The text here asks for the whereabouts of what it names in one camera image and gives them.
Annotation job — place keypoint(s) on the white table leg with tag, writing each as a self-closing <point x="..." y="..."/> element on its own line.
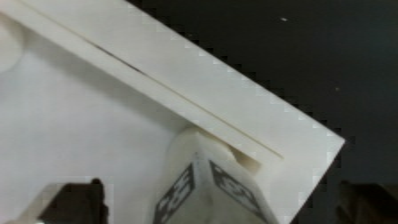
<point x="208" y="193"/>

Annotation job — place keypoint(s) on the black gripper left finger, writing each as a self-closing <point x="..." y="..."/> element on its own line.
<point x="68" y="204"/>

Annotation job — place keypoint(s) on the white square tabletop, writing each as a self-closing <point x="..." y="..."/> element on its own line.
<point x="108" y="84"/>

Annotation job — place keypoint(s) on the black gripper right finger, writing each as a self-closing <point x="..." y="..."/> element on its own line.
<point x="368" y="203"/>

